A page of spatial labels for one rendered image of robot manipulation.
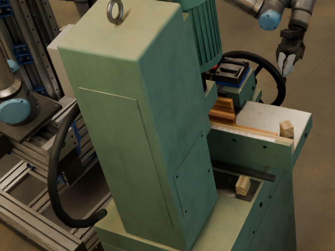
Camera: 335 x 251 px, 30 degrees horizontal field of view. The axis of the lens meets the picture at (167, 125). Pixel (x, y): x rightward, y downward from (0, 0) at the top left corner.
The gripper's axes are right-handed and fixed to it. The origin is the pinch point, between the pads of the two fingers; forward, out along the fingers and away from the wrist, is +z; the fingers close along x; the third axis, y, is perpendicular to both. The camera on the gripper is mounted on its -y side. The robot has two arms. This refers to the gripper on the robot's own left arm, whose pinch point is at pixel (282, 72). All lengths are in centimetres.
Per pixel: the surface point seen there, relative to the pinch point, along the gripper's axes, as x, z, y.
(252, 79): 4.4, 9.5, -16.4
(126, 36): 7, 29, -96
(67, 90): 27, 41, -83
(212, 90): 7.8, 22.0, -38.7
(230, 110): 4.5, 24.3, -28.1
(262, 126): -5.7, 26.2, -23.0
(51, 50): 27, 35, -94
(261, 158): -9.3, 36.7, -25.7
